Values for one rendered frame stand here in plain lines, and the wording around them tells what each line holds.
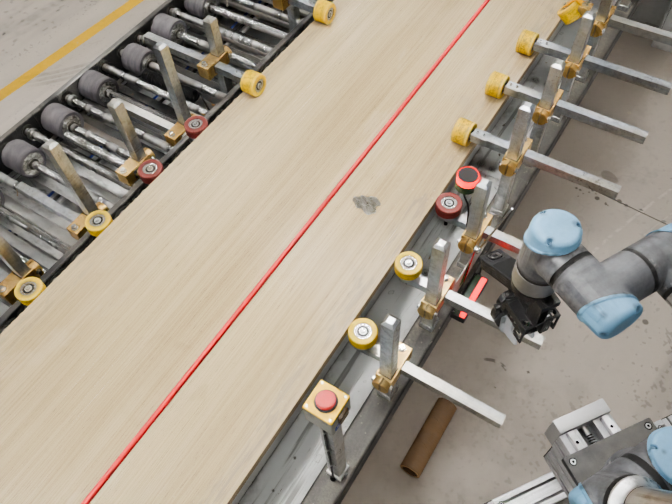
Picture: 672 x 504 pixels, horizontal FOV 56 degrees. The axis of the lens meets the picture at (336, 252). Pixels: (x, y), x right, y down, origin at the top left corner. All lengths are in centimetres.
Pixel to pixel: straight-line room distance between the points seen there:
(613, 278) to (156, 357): 119
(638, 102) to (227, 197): 246
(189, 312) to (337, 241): 47
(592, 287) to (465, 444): 167
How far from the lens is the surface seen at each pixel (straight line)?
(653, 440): 130
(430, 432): 246
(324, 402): 126
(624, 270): 97
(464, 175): 173
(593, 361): 279
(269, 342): 170
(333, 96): 224
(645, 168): 346
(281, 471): 187
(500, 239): 193
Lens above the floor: 242
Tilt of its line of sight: 56 degrees down
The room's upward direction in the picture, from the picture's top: 5 degrees counter-clockwise
